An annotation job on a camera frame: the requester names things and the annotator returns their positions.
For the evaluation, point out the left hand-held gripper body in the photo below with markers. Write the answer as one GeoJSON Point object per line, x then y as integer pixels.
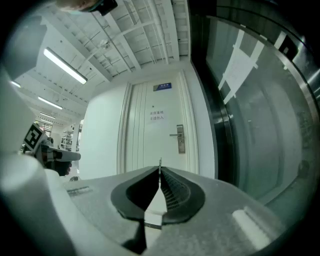
{"type": "Point", "coordinates": [33, 138]}

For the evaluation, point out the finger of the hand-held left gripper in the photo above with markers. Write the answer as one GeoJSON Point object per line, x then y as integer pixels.
{"type": "Point", "coordinates": [71, 156]}

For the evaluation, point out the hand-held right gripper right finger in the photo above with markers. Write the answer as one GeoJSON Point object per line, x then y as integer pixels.
{"type": "Point", "coordinates": [212, 205]}

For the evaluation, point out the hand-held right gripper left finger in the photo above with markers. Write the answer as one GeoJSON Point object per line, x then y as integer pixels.
{"type": "Point", "coordinates": [100, 207]}

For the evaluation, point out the silver door lock plate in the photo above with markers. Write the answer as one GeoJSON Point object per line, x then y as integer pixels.
{"type": "Point", "coordinates": [181, 145]}

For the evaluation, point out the glass partition with paper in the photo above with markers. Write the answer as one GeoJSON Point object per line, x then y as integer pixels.
{"type": "Point", "coordinates": [262, 130]}

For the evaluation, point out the white paper sign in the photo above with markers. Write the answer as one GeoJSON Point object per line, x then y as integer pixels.
{"type": "Point", "coordinates": [156, 116]}

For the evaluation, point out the blue door sign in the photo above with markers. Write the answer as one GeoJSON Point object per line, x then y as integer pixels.
{"type": "Point", "coordinates": [162, 87]}

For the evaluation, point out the person's left hand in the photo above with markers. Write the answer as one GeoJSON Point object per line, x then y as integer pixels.
{"type": "Point", "coordinates": [65, 168]}

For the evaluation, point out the white storage shelving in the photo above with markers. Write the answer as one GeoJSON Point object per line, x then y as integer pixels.
{"type": "Point", "coordinates": [67, 140]}

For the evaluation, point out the long ceiling light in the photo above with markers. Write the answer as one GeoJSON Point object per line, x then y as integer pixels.
{"type": "Point", "coordinates": [15, 84]}
{"type": "Point", "coordinates": [50, 102]}
{"type": "Point", "coordinates": [65, 66]}
{"type": "Point", "coordinates": [47, 115]}

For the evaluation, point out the taped white paper notice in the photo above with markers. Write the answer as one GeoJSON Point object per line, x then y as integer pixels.
{"type": "Point", "coordinates": [237, 70]}

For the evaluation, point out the person's head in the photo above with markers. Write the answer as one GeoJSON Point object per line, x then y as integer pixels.
{"type": "Point", "coordinates": [75, 5]}

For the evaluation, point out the black head-worn camera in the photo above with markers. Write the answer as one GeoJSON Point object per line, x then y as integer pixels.
{"type": "Point", "coordinates": [105, 6]}

